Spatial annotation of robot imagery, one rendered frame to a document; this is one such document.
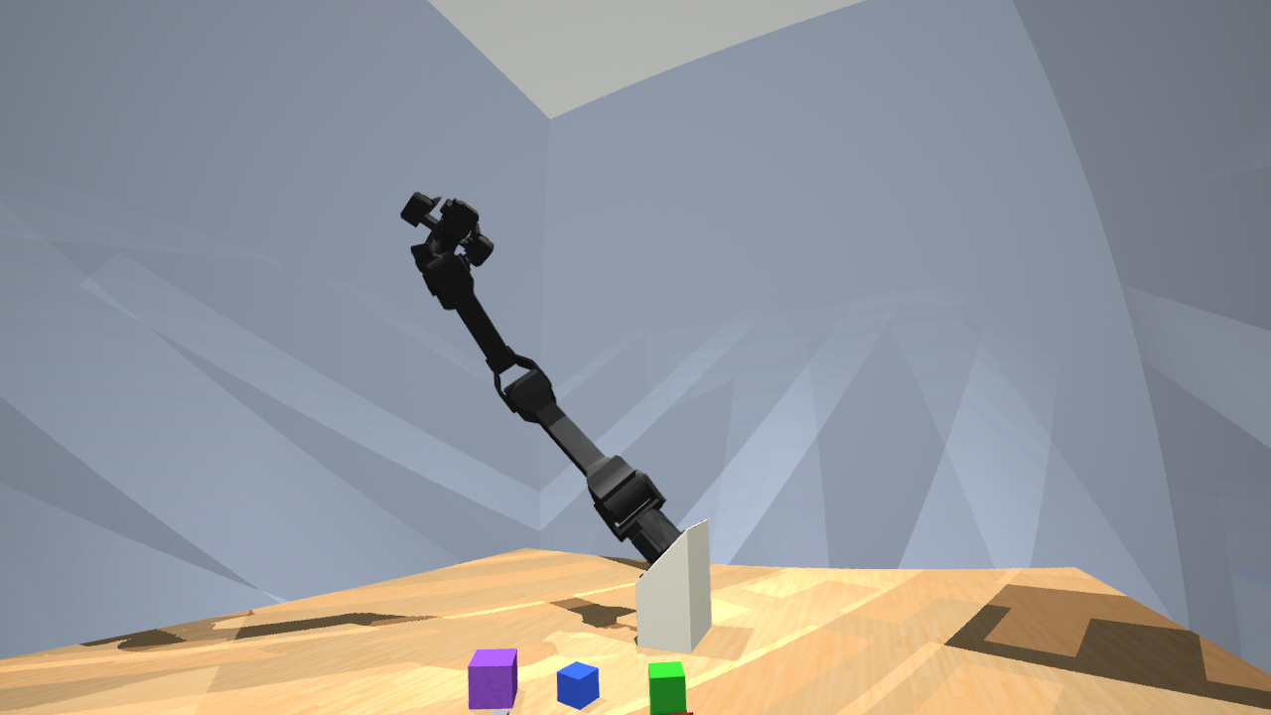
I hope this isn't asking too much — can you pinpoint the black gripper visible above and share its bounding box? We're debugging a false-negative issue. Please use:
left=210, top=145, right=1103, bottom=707
left=400, top=192, right=494, bottom=267

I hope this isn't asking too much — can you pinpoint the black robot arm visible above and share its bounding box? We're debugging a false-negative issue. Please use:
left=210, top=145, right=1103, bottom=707
left=411, top=198, right=681, bottom=571

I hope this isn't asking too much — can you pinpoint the purple cube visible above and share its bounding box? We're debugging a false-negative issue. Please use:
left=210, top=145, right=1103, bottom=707
left=468, top=648, right=519, bottom=710

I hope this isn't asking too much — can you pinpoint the blue cube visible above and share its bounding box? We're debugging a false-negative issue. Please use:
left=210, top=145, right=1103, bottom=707
left=555, top=660, right=600, bottom=710

